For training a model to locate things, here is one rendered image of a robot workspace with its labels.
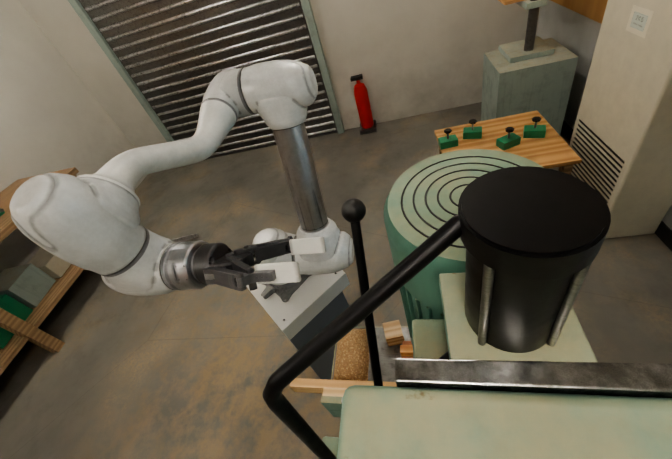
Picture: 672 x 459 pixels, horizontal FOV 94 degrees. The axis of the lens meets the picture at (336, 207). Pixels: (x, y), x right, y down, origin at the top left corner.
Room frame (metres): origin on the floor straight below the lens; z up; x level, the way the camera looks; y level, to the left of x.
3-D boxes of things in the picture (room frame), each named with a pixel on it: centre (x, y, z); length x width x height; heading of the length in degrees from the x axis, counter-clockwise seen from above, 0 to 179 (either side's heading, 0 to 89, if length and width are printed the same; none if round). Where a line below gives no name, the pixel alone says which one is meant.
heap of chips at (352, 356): (0.39, 0.09, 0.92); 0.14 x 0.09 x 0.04; 160
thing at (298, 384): (0.27, 0.00, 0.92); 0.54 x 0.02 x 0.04; 70
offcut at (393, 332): (0.40, -0.03, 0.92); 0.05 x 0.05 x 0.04; 83
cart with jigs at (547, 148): (1.49, -1.06, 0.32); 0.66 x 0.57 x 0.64; 74
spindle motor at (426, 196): (0.22, -0.13, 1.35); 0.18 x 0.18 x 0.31
